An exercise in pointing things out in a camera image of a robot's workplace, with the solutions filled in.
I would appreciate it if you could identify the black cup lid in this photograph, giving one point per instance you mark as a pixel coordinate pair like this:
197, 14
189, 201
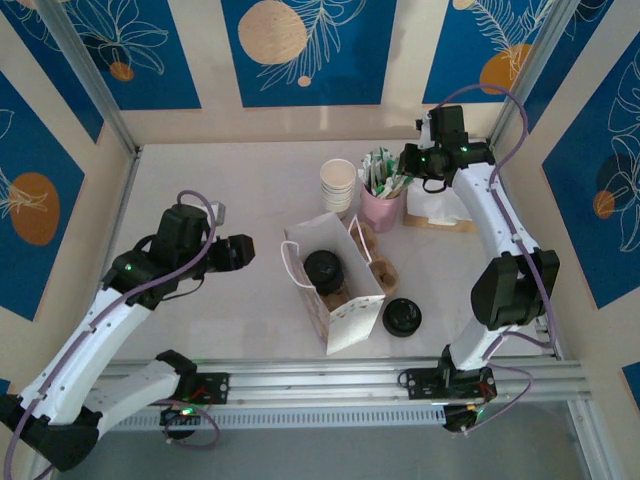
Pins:
322, 266
402, 317

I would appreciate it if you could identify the cartoon print paper gift bag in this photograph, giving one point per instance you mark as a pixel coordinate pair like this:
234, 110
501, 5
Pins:
350, 325

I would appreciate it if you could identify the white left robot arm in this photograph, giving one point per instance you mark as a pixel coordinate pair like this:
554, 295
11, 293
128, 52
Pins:
85, 345

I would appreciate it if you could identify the white paper napkins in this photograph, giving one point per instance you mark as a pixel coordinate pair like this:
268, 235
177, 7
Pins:
435, 205

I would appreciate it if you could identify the pink holder cup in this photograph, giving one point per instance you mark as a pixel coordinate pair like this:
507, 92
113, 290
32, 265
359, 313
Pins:
377, 215

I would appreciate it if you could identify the brown napkin tray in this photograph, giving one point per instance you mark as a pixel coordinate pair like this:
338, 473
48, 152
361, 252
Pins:
425, 226

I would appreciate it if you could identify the stack of white paper cups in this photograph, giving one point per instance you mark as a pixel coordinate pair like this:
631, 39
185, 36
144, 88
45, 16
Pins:
338, 175

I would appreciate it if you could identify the black electronics module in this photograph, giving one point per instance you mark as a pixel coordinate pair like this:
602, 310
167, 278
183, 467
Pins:
181, 415
462, 417

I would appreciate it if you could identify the aluminium table side rail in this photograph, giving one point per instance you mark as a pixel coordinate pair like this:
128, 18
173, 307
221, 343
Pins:
584, 430
121, 210

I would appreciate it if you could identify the aluminium frame post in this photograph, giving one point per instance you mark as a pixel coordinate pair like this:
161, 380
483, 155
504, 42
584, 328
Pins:
90, 75
530, 65

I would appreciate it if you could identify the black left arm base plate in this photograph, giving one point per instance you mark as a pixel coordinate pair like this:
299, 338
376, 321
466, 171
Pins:
215, 387

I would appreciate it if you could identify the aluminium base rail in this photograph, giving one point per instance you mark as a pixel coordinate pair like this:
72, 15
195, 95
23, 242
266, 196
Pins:
320, 382

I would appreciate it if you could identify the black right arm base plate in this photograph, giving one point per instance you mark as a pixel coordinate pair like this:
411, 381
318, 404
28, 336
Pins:
420, 384

